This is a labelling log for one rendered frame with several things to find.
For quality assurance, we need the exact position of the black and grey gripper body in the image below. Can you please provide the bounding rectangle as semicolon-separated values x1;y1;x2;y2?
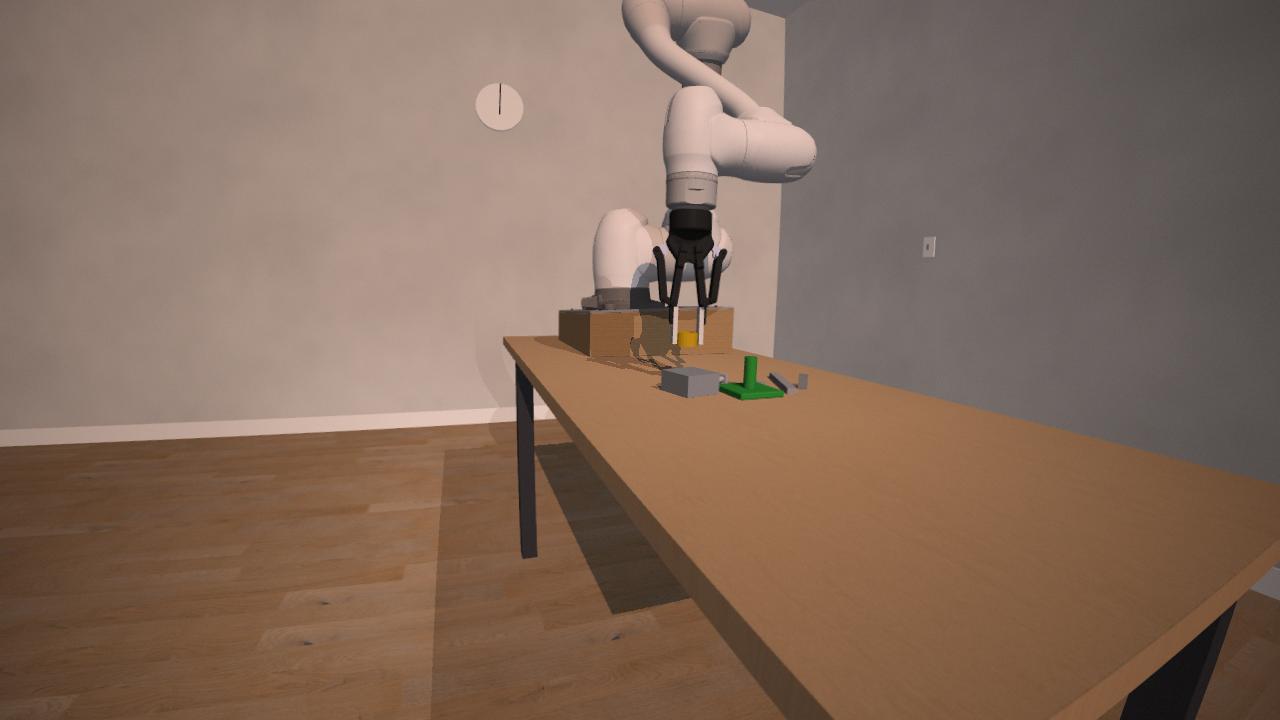
666;209;714;264

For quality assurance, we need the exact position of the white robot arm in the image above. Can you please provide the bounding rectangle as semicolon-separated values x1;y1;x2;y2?
579;0;817;310

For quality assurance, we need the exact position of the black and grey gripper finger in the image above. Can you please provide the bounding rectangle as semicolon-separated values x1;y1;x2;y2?
652;242;689;345
694;243;727;345

